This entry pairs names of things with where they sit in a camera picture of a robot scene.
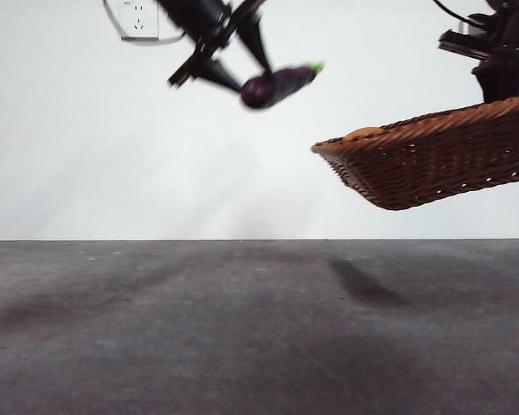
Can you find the purple eggplant with green stem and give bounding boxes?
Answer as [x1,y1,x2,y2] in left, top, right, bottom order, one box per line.
[240,62,325,109]

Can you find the brown wicker basket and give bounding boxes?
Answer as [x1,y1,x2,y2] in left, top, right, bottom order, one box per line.
[311,90,519,212]

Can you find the brown potato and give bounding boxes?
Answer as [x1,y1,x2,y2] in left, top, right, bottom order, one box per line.
[344,126,385,140]

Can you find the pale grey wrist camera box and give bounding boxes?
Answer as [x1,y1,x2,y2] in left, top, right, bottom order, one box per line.
[458,14,497,36]

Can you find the white wall socket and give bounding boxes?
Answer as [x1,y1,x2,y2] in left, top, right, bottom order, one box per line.
[120,0,160,42]

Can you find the long black cable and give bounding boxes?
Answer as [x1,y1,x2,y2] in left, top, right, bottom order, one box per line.
[433,0,473,22]

